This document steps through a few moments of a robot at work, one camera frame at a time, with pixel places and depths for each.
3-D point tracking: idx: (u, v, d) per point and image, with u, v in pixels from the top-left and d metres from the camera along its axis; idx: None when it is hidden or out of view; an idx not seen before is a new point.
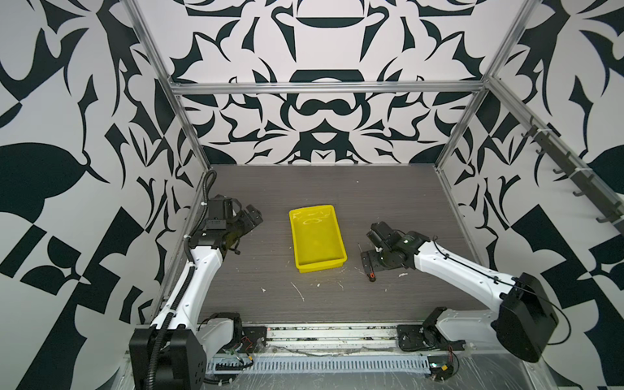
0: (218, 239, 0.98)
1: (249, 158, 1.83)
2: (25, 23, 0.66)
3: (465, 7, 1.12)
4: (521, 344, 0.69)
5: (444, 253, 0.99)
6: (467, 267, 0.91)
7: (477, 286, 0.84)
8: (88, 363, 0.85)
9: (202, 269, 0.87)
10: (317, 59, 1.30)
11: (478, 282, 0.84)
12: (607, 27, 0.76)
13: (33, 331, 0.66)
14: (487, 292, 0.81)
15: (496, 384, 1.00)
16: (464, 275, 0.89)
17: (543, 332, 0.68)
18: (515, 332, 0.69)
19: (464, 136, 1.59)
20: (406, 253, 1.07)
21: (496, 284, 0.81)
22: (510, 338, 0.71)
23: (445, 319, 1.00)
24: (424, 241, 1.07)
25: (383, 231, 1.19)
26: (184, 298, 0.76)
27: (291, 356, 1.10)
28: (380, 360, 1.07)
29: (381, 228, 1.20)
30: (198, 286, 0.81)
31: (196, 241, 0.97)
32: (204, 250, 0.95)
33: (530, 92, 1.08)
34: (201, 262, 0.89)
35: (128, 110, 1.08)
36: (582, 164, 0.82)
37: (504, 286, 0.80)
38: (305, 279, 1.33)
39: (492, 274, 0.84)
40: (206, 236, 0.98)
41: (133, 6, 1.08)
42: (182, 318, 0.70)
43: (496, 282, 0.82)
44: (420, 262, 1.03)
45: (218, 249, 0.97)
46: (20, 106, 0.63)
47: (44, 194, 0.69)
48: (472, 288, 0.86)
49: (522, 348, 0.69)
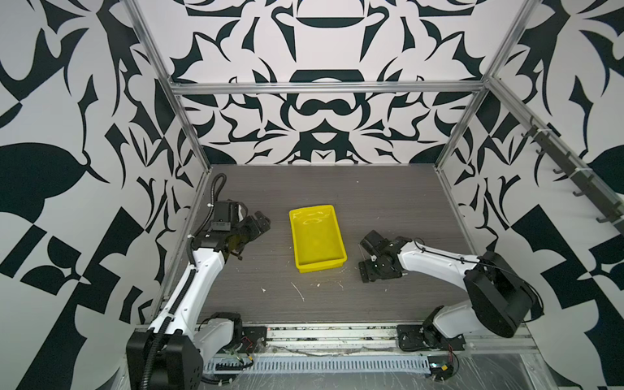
0: (222, 242, 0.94)
1: (249, 158, 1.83)
2: (26, 24, 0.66)
3: (465, 8, 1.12)
4: (495, 318, 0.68)
5: (422, 248, 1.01)
6: (441, 255, 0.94)
7: (448, 269, 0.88)
8: (88, 363, 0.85)
9: (204, 272, 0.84)
10: (317, 59, 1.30)
11: (448, 265, 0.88)
12: (607, 27, 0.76)
13: (33, 330, 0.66)
14: (457, 274, 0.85)
15: (496, 384, 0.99)
16: (436, 263, 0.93)
17: (513, 304, 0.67)
18: (484, 307, 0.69)
19: (464, 136, 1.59)
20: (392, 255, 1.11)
21: (461, 265, 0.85)
22: (485, 315, 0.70)
23: (439, 315, 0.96)
24: (407, 242, 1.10)
25: (374, 239, 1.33)
26: (183, 302, 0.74)
27: (291, 356, 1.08)
28: (380, 360, 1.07)
29: (373, 236, 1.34)
30: (197, 290, 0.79)
31: (198, 243, 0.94)
32: (206, 253, 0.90)
33: (530, 92, 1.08)
34: (201, 266, 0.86)
35: (128, 110, 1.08)
36: (582, 164, 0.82)
37: (469, 264, 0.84)
38: (305, 279, 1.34)
39: (460, 256, 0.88)
40: (210, 237, 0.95)
41: (133, 6, 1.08)
42: (179, 322, 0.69)
43: (463, 262, 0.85)
44: (404, 260, 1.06)
45: (221, 252, 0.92)
46: (20, 106, 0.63)
47: (44, 193, 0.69)
48: (445, 272, 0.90)
49: (496, 322, 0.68)
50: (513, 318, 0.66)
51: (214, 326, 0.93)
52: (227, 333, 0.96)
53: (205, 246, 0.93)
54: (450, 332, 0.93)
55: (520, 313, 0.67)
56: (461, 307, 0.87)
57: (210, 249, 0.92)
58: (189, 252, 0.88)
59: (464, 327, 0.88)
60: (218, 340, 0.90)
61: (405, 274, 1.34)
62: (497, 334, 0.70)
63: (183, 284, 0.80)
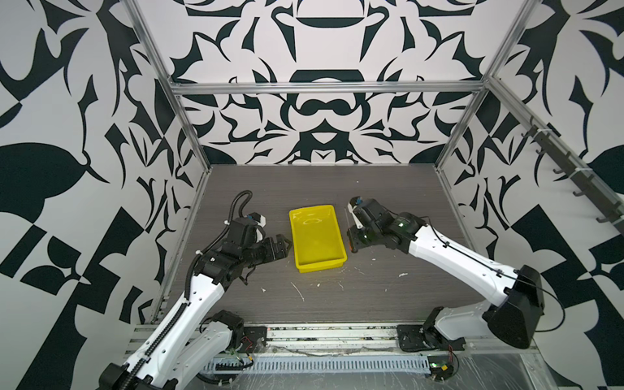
0: (225, 270, 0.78)
1: (249, 158, 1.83)
2: (25, 24, 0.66)
3: (465, 7, 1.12)
4: (516, 336, 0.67)
5: (444, 241, 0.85)
6: (471, 259, 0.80)
7: (478, 279, 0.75)
8: (90, 363, 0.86)
9: (195, 307, 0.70)
10: (317, 59, 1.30)
11: (480, 275, 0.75)
12: (608, 27, 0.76)
13: (32, 330, 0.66)
14: (492, 289, 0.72)
15: (496, 384, 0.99)
16: (465, 268, 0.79)
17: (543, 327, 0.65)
18: (511, 325, 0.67)
19: (464, 136, 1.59)
20: (400, 236, 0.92)
21: (498, 279, 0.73)
22: (506, 331, 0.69)
23: (441, 318, 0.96)
24: (421, 226, 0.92)
25: (374, 210, 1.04)
26: (163, 341, 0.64)
27: (291, 356, 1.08)
28: (380, 360, 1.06)
29: (370, 206, 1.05)
30: (182, 330, 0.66)
31: (201, 266, 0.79)
32: (205, 283, 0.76)
33: (530, 91, 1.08)
34: (195, 300, 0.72)
35: (128, 110, 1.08)
36: (582, 164, 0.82)
37: (508, 279, 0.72)
38: (305, 279, 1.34)
39: (495, 266, 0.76)
40: (214, 262, 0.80)
41: (133, 6, 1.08)
42: (153, 367, 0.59)
43: (499, 275, 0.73)
44: (415, 249, 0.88)
45: (221, 283, 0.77)
46: (20, 106, 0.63)
47: (44, 194, 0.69)
48: (473, 279, 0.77)
49: (516, 339, 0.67)
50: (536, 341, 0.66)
51: (210, 338, 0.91)
52: (225, 342, 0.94)
53: (207, 273, 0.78)
54: (451, 335, 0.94)
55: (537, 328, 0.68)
56: (469, 314, 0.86)
57: (211, 277, 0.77)
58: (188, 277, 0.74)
59: (469, 331, 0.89)
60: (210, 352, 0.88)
61: (404, 274, 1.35)
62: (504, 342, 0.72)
63: (169, 318, 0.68)
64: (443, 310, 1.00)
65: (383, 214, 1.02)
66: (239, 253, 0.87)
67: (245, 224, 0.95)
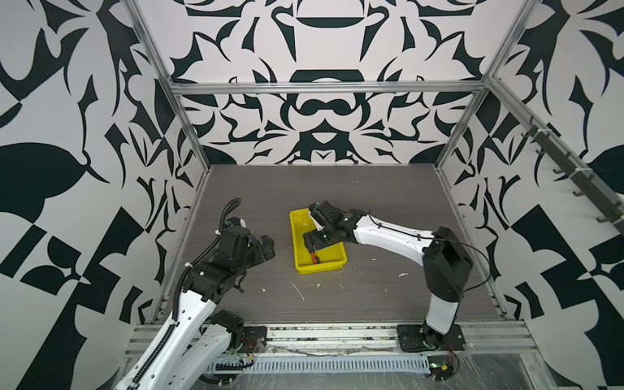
0: (214, 284, 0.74)
1: (250, 158, 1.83)
2: (26, 24, 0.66)
3: (465, 8, 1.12)
4: (444, 288, 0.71)
5: (378, 223, 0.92)
6: (396, 231, 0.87)
7: (405, 245, 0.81)
8: (90, 363, 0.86)
9: (183, 328, 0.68)
10: (317, 59, 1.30)
11: (405, 241, 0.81)
12: (607, 27, 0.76)
13: (32, 329, 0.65)
14: (414, 251, 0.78)
15: (496, 384, 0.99)
16: (390, 240, 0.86)
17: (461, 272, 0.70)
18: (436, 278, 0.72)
19: (464, 136, 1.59)
20: (347, 230, 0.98)
21: (418, 241, 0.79)
22: (436, 287, 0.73)
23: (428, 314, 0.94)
24: (361, 215, 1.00)
25: (327, 210, 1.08)
26: (152, 366, 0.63)
27: (291, 356, 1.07)
28: (381, 360, 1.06)
29: (325, 206, 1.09)
30: (171, 353, 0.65)
31: (191, 282, 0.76)
32: (193, 299, 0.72)
33: (530, 91, 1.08)
34: (183, 319, 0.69)
35: (128, 110, 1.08)
36: (582, 164, 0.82)
37: (426, 240, 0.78)
38: (305, 279, 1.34)
39: (416, 232, 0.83)
40: (204, 277, 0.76)
41: (132, 6, 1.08)
42: None
43: (419, 238, 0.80)
44: (359, 236, 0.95)
45: (210, 299, 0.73)
46: (20, 106, 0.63)
47: (44, 194, 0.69)
48: (400, 249, 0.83)
49: (447, 291, 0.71)
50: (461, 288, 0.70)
51: (209, 344, 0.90)
52: (223, 345, 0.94)
53: (197, 288, 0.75)
54: (441, 325, 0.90)
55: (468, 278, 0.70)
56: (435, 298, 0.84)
57: (200, 293, 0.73)
58: (176, 296, 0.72)
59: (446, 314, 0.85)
60: (209, 358, 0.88)
61: (405, 274, 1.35)
62: (445, 300, 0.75)
63: (158, 340, 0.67)
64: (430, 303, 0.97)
65: (335, 211, 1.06)
66: (229, 264, 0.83)
67: (238, 234, 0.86)
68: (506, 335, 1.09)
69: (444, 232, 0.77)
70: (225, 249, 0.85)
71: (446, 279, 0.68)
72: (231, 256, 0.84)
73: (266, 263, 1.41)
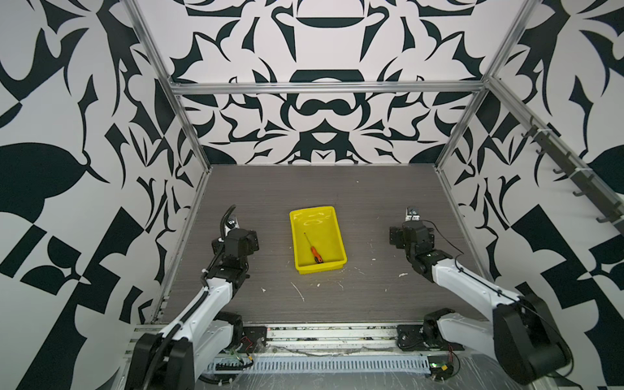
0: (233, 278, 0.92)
1: (249, 158, 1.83)
2: (26, 24, 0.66)
3: (465, 8, 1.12)
4: (514, 360, 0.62)
5: (460, 267, 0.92)
6: (477, 280, 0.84)
7: (480, 296, 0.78)
8: (90, 362, 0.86)
9: (215, 296, 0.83)
10: (317, 60, 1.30)
11: (481, 292, 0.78)
12: (607, 27, 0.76)
13: (32, 330, 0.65)
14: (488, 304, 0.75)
15: (496, 384, 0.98)
16: (470, 289, 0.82)
17: (544, 351, 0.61)
18: (509, 346, 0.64)
19: (465, 136, 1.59)
20: (426, 266, 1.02)
21: (498, 296, 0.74)
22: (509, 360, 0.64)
23: (447, 318, 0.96)
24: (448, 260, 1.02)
25: (422, 235, 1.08)
26: (193, 315, 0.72)
27: (291, 356, 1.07)
28: (381, 360, 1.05)
29: (422, 230, 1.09)
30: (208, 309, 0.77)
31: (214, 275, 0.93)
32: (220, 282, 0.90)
33: (530, 91, 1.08)
34: (214, 291, 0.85)
35: (128, 110, 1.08)
36: (582, 164, 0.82)
37: (507, 299, 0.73)
38: (305, 279, 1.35)
39: (498, 288, 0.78)
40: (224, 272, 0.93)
41: (132, 6, 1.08)
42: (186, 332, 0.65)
43: (500, 294, 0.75)
44: (437, 273, 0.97)
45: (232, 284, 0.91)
46: (20, 106, 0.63)
47: (43, 194, 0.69)
48: (476, 299, 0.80)
49: (517, 366, 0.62)
50: (535, 365, 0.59)
51: (216, 332, 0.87)
52: (226, 337, 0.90)
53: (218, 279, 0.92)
54: (448, 333, 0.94)
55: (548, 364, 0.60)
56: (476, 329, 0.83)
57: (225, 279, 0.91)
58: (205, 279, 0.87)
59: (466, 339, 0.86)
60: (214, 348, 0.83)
61: (405, 274, 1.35)
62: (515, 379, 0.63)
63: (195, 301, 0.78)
64: (451, 314, 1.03)
65: (426, 241, 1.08)
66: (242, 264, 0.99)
67: (239, 237, 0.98)
68: None
69: (536, 303, 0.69)
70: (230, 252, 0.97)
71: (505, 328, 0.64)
72: (238, 257, 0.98)
73: (266, 263, 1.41)
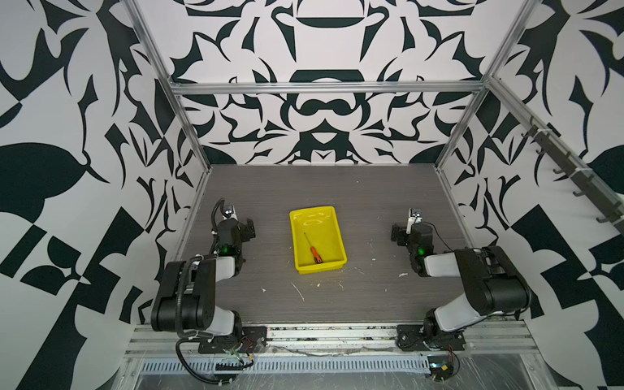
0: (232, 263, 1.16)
1: (250, 158, 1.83)
2: (25, 24, 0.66)
3: (465, 8, 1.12)
4: (474, 288, 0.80)
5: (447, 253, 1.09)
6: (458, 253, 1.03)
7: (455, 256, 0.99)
8: (90, 362, 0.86)
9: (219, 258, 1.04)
10: (317, 59, 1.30)
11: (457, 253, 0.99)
12: (607, 27, 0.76)
13: (33, 329, 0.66)
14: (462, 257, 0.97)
15: (496, 384, 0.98)
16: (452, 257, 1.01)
17: (505, 287, 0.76)
18: (469, 278, 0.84)
19: (464, 136, 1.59)
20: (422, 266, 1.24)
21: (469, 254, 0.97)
22: (472, 291, 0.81)
23: (442, 307, 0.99)
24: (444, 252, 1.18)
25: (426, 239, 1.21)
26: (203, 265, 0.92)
27: (291, 356, 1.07)
28: (381, 360, 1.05)
29: (427, 234, 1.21)
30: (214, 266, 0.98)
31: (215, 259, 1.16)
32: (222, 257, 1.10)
33: (530, 91, 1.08)
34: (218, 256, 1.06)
35: (128, 110, 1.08)
36: (582, 164, 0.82)
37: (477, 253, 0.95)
38: (305, 279, 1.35)
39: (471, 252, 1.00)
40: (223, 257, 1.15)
41: (133, 6, 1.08)
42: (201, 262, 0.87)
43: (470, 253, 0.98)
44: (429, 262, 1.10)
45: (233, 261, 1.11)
46: (20, 106, 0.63)
47: (43, 194, 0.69)
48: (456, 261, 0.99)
49: (475, 292, 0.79)
50: (496, 298, 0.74)
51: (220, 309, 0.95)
52: (229, 324, 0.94)
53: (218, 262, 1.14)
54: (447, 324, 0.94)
55: (504, 288, 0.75)
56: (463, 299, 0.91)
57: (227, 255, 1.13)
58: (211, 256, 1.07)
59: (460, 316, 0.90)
60: (218, 325, 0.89)
61: (405, 274, 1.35)
62: (478, 307, 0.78)
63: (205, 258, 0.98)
64: None
65: (429, 244, 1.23)
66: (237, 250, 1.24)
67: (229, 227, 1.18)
68: (506, 335, 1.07)
69: (499, 251, 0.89)
70: (224, 242, 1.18)
71: (474, 275, 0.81)
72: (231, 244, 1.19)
73: (266, 263, 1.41)
